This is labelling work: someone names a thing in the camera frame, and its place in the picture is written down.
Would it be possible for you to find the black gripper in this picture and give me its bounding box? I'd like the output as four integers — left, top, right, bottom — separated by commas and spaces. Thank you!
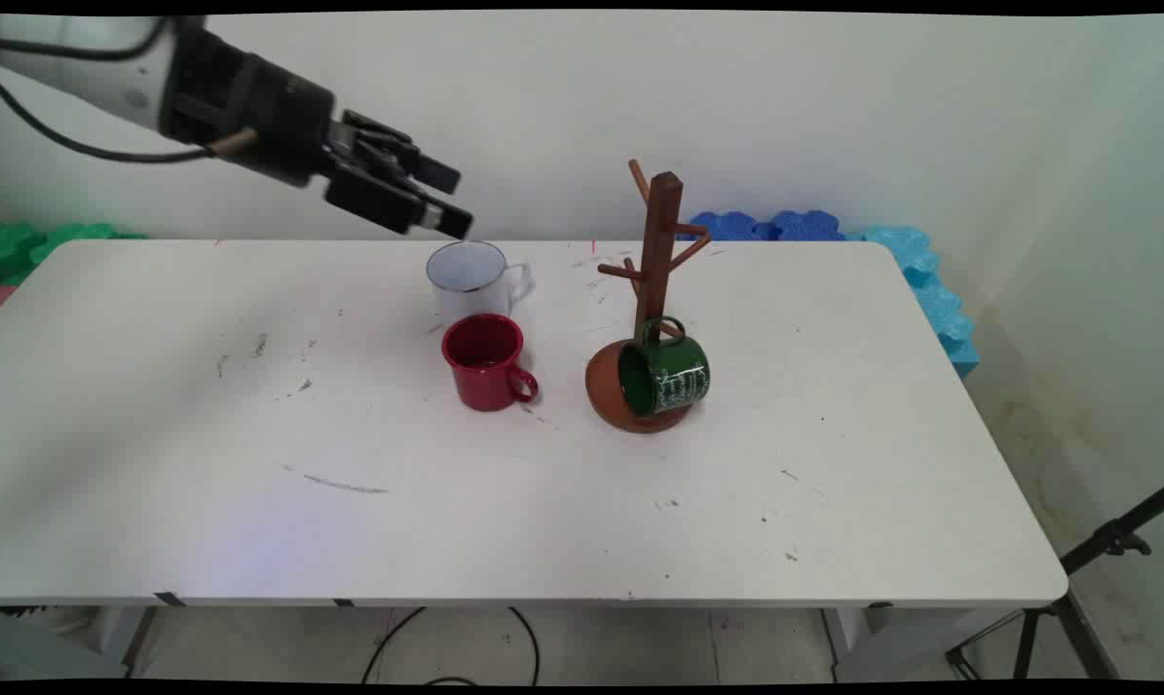
160, 23, 475, 240

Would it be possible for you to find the green enamel mug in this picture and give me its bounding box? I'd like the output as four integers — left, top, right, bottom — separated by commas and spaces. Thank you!
618, 316, 711, 419

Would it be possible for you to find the white enamel mug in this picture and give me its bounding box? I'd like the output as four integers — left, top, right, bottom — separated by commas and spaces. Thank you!
426, 240, 536, 321

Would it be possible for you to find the red enamel mug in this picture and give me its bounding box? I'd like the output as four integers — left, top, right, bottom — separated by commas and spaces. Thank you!
441, 313, 540, 413

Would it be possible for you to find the brown wooden mug tree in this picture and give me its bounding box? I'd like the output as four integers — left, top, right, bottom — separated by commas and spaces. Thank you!
585, 158, 714, 434

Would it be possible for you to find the dark blue foam tile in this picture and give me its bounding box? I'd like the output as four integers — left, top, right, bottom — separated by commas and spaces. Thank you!
771, 209, 847, 242
677, 210, 774, 242

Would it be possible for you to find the green foam tile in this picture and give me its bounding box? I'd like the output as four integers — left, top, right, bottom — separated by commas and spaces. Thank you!
0, 222, 149, 287

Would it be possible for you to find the white table leg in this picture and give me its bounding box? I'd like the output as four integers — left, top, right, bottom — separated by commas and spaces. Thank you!
820, 606, 878, 679
97, 606, 155, 669

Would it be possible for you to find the light blue foam tile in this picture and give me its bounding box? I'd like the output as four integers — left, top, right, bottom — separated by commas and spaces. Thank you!
845, 225, 982, 379

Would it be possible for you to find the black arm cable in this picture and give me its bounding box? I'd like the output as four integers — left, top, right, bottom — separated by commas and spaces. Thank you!
0, 75, 258, 164
0, 17, 176, 63

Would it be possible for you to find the black floor cable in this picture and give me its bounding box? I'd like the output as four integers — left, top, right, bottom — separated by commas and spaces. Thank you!
360, 606, 542, 687

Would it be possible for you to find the black camera tripod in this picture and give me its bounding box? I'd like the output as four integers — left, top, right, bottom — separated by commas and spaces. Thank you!
946, 482, 1164, 682

